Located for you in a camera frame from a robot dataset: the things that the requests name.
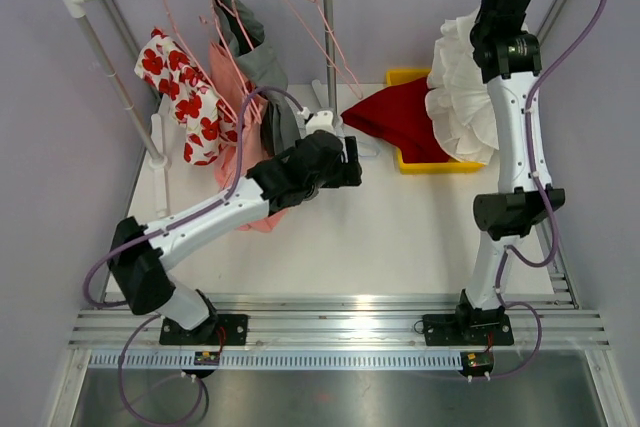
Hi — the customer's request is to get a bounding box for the pink hanger of red skirt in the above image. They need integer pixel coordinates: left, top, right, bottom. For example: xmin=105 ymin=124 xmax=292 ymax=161
xmin=276 ymin=0 xmax=362 ymax=101

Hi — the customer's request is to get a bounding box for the grey skirt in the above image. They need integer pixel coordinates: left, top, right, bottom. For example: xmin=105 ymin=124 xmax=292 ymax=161
xmin=210 ymin=0 xmax=304 ymax=158

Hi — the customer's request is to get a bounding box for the white pleated skirt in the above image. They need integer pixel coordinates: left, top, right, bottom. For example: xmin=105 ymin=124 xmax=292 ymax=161
xmin=425 ymin=12 xmax=499 ymax=165

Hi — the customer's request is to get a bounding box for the pink hanger of grey skirt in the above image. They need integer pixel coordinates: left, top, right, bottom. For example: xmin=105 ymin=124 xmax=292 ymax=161
xmin=213 ymin=0 xmax=265 ymax=57

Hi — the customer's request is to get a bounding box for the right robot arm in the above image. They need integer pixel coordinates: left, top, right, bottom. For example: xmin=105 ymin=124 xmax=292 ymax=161
xmin=444 ymin=0 xmax=565 ymax=346

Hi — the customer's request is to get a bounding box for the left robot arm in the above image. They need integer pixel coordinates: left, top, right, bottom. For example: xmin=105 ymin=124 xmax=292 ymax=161
xmin=107 ymin=131 xmax=362 ymax=346

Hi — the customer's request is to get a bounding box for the floral red white skirt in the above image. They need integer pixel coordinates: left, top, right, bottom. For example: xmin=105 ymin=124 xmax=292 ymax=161
xmin=134 ymin=28 xmax=232 ymax=166

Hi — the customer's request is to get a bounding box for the pink skirt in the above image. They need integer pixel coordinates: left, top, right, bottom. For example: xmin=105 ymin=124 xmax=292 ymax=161
xmin=207 ymin=41 xmax=289 ymax=234

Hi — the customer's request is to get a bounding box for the pink hanger of floral skirt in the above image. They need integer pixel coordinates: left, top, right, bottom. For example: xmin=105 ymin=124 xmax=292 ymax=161
xmin=148 ymin=0 xmax=236 ymax=118

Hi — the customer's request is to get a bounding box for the yellow plastic bin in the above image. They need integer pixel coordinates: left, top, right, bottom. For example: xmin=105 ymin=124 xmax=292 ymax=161
xmin=386 ymin=68 xmax=484 ymax=174

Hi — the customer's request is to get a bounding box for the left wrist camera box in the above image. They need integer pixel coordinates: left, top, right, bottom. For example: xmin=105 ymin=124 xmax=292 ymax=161
xmin=295 ymin=107 xmax=342 ymax=138

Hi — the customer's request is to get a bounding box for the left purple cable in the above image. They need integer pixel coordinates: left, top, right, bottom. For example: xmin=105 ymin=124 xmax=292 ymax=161
xmin=82 ymin=85 xmax=304 ymax=426

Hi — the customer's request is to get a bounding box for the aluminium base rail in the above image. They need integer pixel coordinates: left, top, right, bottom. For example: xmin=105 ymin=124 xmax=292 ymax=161
xmin=68 ymin=294 xmax=610 ymax=371

